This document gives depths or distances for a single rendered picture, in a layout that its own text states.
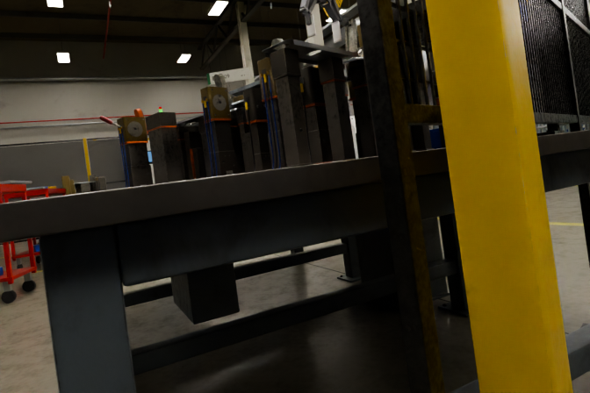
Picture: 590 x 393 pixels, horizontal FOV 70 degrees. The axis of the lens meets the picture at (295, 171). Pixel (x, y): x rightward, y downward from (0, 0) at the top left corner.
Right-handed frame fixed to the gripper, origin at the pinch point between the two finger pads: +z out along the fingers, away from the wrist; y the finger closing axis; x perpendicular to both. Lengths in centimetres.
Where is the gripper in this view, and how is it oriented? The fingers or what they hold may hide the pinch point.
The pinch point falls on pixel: (325, 36)
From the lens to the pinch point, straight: 146.9
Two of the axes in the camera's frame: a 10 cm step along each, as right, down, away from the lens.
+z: 1.3, 9.9, -0.1
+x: 7.2, -1.0, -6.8
